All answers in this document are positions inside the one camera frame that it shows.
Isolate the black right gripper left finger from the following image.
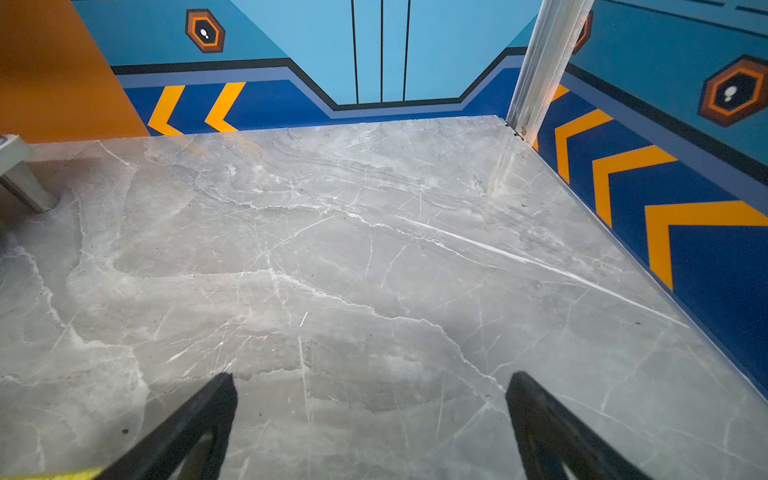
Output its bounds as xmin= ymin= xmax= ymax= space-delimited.
xmin=98 ymin=372 xmax=238 ymax=479

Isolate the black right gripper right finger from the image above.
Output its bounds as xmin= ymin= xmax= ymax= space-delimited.
xmin=505 ymin=371 xmax=648 ymax=479

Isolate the white two-tier shelf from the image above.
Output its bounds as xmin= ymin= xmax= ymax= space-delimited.
xmin=1 ymin=134 xmax=58 ymax=213

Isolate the right aluminium corner post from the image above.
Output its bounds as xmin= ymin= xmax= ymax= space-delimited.
xmin=506 ymin=0 xmax=593 ymax=145

